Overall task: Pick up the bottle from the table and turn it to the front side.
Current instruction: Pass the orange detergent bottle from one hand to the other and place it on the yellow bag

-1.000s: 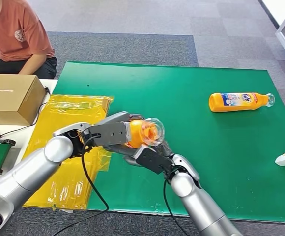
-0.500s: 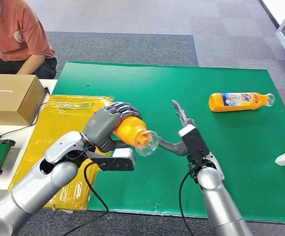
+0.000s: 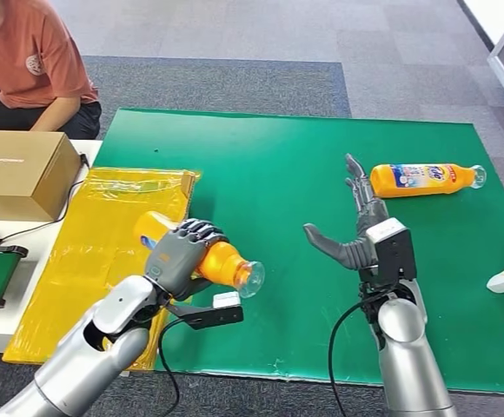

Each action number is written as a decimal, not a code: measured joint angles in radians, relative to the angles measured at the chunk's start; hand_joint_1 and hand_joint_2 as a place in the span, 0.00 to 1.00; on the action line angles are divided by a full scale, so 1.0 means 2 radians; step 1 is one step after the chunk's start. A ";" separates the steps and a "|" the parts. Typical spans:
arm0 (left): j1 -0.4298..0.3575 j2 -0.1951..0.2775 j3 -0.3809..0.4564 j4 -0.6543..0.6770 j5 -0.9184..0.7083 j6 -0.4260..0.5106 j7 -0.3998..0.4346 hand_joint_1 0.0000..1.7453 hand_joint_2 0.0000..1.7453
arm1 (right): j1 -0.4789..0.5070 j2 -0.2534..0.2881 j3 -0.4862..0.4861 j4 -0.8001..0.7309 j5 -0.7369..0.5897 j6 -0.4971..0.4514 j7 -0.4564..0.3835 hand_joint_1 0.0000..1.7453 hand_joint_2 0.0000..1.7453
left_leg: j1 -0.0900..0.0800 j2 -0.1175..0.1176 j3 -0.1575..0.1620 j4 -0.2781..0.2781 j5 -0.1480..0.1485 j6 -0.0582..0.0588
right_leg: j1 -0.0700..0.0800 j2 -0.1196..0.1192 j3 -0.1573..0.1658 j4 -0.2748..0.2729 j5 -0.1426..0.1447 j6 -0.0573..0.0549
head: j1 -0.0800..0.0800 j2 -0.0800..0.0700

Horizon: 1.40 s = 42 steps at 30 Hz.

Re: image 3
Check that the brown cardboard box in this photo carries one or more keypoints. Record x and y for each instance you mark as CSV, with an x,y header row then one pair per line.
x,y
21,172

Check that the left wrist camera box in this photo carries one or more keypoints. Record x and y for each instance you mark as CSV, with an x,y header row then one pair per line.
x,y
212,313

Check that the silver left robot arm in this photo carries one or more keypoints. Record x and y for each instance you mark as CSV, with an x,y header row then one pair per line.
x,y
82,368

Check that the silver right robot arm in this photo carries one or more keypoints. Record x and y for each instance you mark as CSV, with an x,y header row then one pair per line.
x,y
408,362

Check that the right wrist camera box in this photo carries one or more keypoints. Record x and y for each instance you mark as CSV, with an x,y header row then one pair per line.
x,y
393,250

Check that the white side table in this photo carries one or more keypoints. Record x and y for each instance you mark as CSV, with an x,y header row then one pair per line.
x,y
39,247

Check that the yellow plastic wrapped package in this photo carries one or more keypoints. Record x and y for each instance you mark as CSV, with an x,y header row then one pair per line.
x,y
95,230

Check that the orange bottle with clear cap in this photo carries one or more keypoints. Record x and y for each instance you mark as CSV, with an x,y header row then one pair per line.
x,y
417,181
224,265

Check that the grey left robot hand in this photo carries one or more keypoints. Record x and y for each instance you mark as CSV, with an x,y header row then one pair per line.
x,y
174,265

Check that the green table mat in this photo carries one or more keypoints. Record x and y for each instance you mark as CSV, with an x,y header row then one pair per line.
x,y
278,172

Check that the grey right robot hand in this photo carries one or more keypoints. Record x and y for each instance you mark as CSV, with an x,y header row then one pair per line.
x,y
352,253

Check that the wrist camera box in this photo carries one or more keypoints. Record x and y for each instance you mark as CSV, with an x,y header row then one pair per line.
x,y
212,313
393,250

